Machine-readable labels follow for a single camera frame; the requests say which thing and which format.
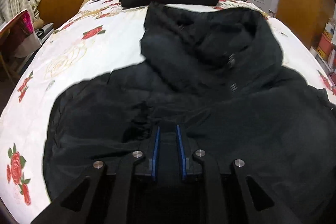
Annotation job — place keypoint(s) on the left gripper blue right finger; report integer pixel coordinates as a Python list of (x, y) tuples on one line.
[(183, 149)]

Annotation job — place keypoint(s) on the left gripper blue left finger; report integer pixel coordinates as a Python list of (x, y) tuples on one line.
[(153, 151)]

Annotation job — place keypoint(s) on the white floral bed blanket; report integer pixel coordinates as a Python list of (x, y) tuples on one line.
[(100, 38)]

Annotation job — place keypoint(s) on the black puffer jacket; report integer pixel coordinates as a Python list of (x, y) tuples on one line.
[(262, 140)]

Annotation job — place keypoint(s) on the wooden desk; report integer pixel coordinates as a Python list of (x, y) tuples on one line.
[(18, 40)]

